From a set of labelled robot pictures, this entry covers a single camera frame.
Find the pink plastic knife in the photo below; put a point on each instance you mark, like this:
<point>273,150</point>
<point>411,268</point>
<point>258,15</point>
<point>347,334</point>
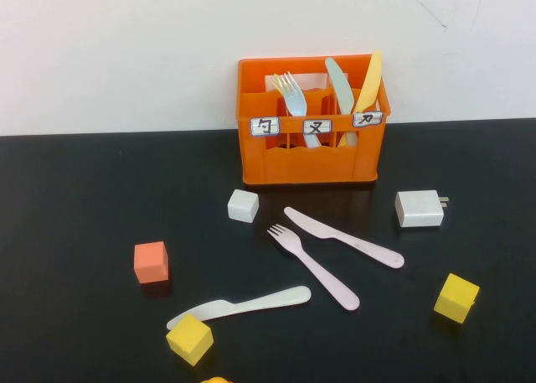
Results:
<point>335,234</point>

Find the pink plastic fork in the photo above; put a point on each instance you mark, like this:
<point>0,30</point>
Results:
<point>318,272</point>

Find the white plastic knife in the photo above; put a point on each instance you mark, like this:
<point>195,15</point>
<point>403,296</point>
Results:
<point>259,302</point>

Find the orange plastic cutlery holder crate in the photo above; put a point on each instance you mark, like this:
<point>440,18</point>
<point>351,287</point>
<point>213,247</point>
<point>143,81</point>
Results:
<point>310,165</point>

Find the white foam cube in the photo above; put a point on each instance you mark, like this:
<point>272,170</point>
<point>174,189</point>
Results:
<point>243,205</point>

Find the white spoon character label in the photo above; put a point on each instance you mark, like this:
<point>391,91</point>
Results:
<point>265,126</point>

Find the white fork character label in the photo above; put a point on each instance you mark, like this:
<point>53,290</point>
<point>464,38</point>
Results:
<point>317,127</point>

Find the light blue plastic fork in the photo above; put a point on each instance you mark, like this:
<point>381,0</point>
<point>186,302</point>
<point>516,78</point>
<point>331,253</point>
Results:
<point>295,102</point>

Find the yellow plastic fork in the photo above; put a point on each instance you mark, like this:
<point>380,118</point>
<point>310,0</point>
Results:
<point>277,81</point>

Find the light blue plastic knife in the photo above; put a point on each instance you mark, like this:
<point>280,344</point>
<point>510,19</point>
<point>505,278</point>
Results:
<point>341,89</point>

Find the white knife character label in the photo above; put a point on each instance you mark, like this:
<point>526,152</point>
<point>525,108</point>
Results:
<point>368,119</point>

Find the salmon orange foam cube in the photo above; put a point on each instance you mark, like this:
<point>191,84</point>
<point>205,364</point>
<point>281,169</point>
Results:
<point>151,261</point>

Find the yellow plastic knife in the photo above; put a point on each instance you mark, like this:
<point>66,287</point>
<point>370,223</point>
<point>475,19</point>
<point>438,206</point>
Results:
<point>370,81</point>

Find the white power adapter plug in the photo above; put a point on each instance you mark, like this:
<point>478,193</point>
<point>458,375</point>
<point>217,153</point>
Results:
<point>419,209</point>

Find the yellow foam cube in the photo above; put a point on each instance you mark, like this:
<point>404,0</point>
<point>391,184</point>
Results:
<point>189,340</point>
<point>456,299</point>

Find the yellow rubber duck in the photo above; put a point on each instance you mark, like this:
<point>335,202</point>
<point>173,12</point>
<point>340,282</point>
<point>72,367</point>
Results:
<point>215,380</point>

